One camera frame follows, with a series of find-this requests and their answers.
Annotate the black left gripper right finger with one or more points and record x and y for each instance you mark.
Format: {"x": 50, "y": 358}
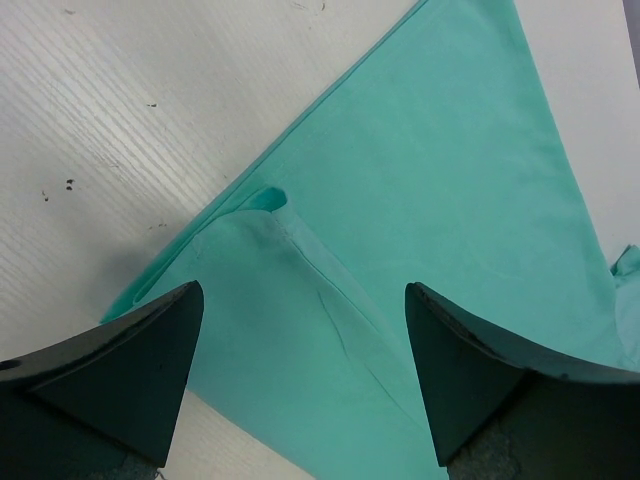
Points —
{"x": 500, "y": 406}

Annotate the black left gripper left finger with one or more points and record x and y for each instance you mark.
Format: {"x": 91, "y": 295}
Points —
{"x": 102, "y": 404}

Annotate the light green t shirt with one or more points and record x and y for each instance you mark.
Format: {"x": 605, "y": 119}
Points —
{"x": 436, "y": 160}

